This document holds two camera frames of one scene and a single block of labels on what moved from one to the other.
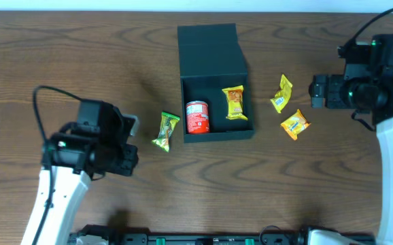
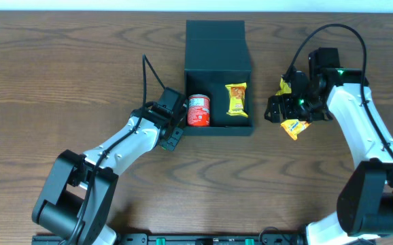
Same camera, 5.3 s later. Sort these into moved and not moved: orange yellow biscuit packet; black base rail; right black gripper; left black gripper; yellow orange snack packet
Moved: right black gripper; left black gripper; yellow orange snack packet
Not moved: orange yellow biscuit packet; black base rail
